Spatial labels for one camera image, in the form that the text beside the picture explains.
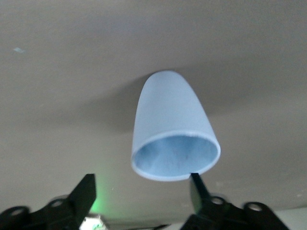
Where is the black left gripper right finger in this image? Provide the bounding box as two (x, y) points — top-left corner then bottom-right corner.
(182, 172), (288, 230)

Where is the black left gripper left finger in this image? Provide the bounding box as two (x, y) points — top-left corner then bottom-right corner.
(0, 174), (96, 230)

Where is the light blue plastic cup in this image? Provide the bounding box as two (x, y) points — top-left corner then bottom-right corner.
(131, 70), (221, 182)

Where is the dark grey table mat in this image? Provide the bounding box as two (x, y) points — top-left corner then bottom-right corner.
(0, 0), (307, 222)

